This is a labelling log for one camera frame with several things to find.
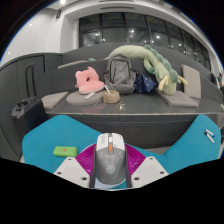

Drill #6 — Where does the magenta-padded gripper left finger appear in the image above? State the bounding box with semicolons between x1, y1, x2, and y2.
53;144;98;189

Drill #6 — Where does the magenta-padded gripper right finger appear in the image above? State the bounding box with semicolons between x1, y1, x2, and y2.
123;144;170;189

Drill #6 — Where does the grey computer mouse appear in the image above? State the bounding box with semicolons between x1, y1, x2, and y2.
93;132;128;185

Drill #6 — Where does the round pale printed mouse pad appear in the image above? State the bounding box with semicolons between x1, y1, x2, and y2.
78;143;143;190

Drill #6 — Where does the green rectangular eraser block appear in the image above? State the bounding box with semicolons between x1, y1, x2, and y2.
52;145;79;158

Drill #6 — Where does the dark grey tiered bench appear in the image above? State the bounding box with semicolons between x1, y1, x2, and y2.
0;42;224;161

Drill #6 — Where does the white marker with dark cap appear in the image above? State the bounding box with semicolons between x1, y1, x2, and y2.
203;132;216;144

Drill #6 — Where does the black suitcase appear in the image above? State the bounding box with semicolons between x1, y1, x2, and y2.
10;63;49;141

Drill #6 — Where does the white marker with blue cap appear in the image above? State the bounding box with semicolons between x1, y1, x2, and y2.
204;128;216;138

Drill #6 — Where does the round grey seat cushion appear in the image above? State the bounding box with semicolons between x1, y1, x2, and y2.
65;89;107;107

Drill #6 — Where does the small flat grey cushion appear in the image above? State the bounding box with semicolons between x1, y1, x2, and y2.
40;91;69;111

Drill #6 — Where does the large flat grey cushion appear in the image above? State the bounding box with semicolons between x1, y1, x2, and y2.
156;89;200;108

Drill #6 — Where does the tan twine roll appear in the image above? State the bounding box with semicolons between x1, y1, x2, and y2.
102;89;121;104

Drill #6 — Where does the navy star-print bag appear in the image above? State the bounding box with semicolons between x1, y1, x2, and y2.
134;73;158;94

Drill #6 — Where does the pink plush cushion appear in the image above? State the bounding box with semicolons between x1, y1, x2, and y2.
74;66;106;95

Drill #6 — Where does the upright grey square cushion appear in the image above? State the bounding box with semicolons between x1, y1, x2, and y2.
181;64;203;100

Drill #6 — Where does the grey backpack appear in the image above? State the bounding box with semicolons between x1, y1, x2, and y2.
103;53;138;95

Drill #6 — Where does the green dragon plush toy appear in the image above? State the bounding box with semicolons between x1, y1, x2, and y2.
105;44;189;96

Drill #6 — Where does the large dark glass window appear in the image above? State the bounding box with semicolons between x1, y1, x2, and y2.
78;12;212;71

